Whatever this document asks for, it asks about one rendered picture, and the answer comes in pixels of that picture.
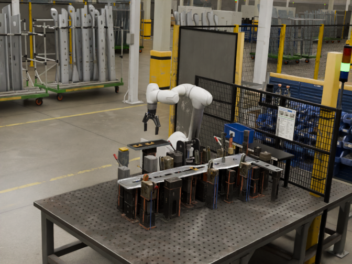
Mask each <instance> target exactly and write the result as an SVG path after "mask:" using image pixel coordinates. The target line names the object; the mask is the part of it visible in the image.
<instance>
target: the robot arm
mask: <svg viewBox="0 0 352 264"><path fill-rule="evenodd" d="M179 96H184V97H187V98H189V99H191V101H192V105H193V111H192V117H191V123H190V130H189V136H188V138H186V136H185V135H184V134H183V133H182V132H179V131H177V132H175V133H173V134H172V135H171V136H170V137H169V138H168V140H169V141H170V142H171V143H172V145H173V147H174V149H175V150H176V144H177V141H178V140H181V141H184V142H185V141H190V140H191V139H192V138H197V139H198V138H199V133H200V128H201V122H202V116H203V111H204V108H205V107H206V106H208V105H210V104H211V102H212V95H211V94H210V93H209V92H208V91H206V90H205V89H202V88H200V87H197V86H194V85H191V84H181V85H179V86H177V87H175V88H173V89H172V90H170V91H169V90H160V89H159V87H158V85H157V84H154V83H151V84H149V85H148V86H147V92H146V99H147V113H145V116H144V118H143V120H142V122H143V123H144V131H147V121H148V120H149V119H152V120H153V121H154V123H155V125H156V128H155V135H158V131H159V127H161V125H160V122H159V117H158V115H156V109H157V104H158V102H160V103H164V104H170V105H173V104H176V103H177V102H178V101H179ZM147 116H148V117H147ZM168 140H167V141H168ZM165 147H167V149H168V150H169V151H171V152H173V153H174V150H173V148H172V147H171V146H170V145H166V146H165Z"/></svg>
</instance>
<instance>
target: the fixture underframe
mask: <svg viewBox="0 0 352 264"><path fill-rule="evenodd" d="M351 201H352V196H350V197H349V198H347V199H345V200H343V201H341V202H339V203H337V204H335V205H333V206H331V207H329V208H328V211H327V212H329V211H330V210H332V209H334V208H336V207H338V206H339V213H338V220H337V227H336V229H335V228H333V227H330V226H327V225H326V226H325V233H327V234H329V235H331V236H329V237H328V238H326V239H325V240H323V248H322V251H323V250H325V249H327V248H328V247H330V246H331V245H334V247H333V248H332V249H330V250H328V251H327V253H329V254H331V255H334V256H336V257H338V258H341V259H342V258H343V257H345V256H346V255H348V254H349V252H347V251H345V250H344V245H345V238H346V232H347V225H348V219H349V212H350V205H351ZM322 214H323V211H321V212H319V213H317V214H315V215H314V216H312V217H310V218H308V219H306V220H304V221H302V222H300V223H298V224H296V225H294V226H292V227H290V228H288V229H286V230H284V231H282V232H280V233H278V234H277V235H275V236H273V237H271V238H269V239H267V240H265V241H263V242H261V243H259V244H257V245H255V246H253V247H251V248H249V249H247V250H245V251H243V252H242V253H240V254H238V255H236V256H234V257H232V258H230V259H228V260H226V261H224V262H222V263H220V264H229V263H231V264H248V261H249V260H250V258H251V257H252V255H253V253H254V251H255V250H256V249H258V248H261V249H264V250H266V251H268V252H270V253H272V254H274V255H276V256H278V257H281V258H283V259H285V260H287V261H288V262H286V263H284V264H304V263H305V262H306V261H308V260H309V259H311V258H312V257H313V256H315V255H316V253H317V245H318V243H317V244H315V245H313V246H312V247H310V248H309V249H307V250H306V242H307V234H308V229H309V227H310V225H311V223H312V221H313V219H314V218H316V217H317V216H320V215H322ZM53 224H56V225H57V226H59V227H60V228H62V229H64V230H65V231H66V232H68V233H69V234H71V235H72V236H74V237H75V238H77V239H78V240H77V241H74V242H72V243H69V244H66V245H64V246H61V247H58V248H55V249H54V229H53ZM294 229H295V230H296V235H295V243H294V251H293V253H291V252H289V251H287V250H284V249H282V248H280V247H278V246H276V245H273V244H271V243H270V242H271V241H273V240H275V239H277V238H279V237H281V236H283V235H285V234H287V233H288V232H290V231H292V230H294ZM41 239H42V263H43V264H67V263H66V262H64V261H63V260H62V259H60V258H59V257H60V256H63V255H66V254H68V253H71V252H73V251H76V250H79V249H82V248H84V247H87V246H89V247H91V248H92V249H94V250H95V251H97V252H98V253H100V254H101V255H103V256H104V257H106V258H107V259H109V260H110V261H112V262H113V263H115V264H123V263H121V262H120V261H118V260H117V259H115V258H114V257H112V256H111V255H109V254H107V253H106V252H104V251H103V250H101V249H99V248H98V247H96V246H95V245H94V244H92V243H90V242H89V241H87V240H86V239H84V238H83V237H81V236H80V235H78V234H77V233H75V232H73V231H72V230H70V229H69V228H67V227H65V226H64V225H62V224H61V223H59V222H58V221H56V220H55V219H53V218H52V217H50V216H49V215H47V214H46V213H44V212H43V211H41Z"/></svg>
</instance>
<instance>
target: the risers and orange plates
mask: <svg viewBox="0 0 352 264"><path fill-rule="evenodd" d="M206 194H207V182H205V181H203V180H201V179H199V180H197V184H196V195H195V199H197V200H199V201H201V202H205V200H206ZM163 204H164V182H161V183H160V188H159V198H158V213H163Z"/></svg>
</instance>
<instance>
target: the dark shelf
mask: <svg viewBox="0 0 352 264"><path fill-rule="evenodd" d="M215 137H217V139H219V140H221V134H214V135H213V138H215ZM225 141H226V142H227V143H229V139H228V138H225ZM232 145H235V146H237V147H240V148H243V144H238V143H236V142H234V141H233V143H232ZM257 146H258V147H261V152H265V151H266V152H269V153H271V159H272V160H275V161H278V162H280V161H283V160H288V159H293V158H294V155H293V154H290V153H287V152H284V151H281V150H279V149H276V148H272V147H269V146H267V145H264V144H261V143H258V142H255V141H253V143H249V144H248V150H249V151H251V152H254V147H257Z"/></svg>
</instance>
